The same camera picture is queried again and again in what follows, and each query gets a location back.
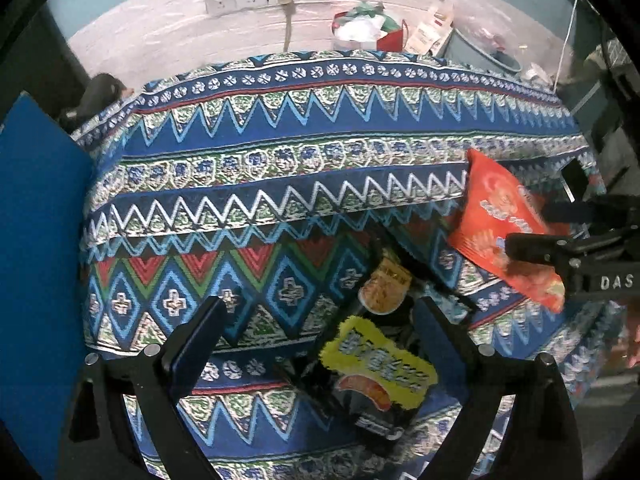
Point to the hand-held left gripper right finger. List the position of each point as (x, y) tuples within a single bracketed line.
[(440, 345)]

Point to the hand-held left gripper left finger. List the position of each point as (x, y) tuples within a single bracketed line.
[(197, 345)]

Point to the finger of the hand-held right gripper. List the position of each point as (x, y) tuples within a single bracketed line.
[(537, 249), (572, 211)]

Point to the small red-orange snack packet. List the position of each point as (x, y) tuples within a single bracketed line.
[(495, 215)]

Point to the black snack bag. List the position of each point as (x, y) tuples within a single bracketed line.
[(380, 385)]

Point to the person's right hand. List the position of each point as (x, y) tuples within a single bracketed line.
[(634, 337)]

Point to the blue board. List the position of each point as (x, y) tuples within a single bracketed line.
[(40, 270)]

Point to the patterned blue tablecloth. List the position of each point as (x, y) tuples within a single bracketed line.
[(310, 160)]

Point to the white paper bag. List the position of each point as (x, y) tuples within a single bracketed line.
[(427, 30)]

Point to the red paper bag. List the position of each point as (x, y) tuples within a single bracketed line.
[(392, 39)]

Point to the red bag with trash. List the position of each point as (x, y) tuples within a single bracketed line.
[(357, 27)]

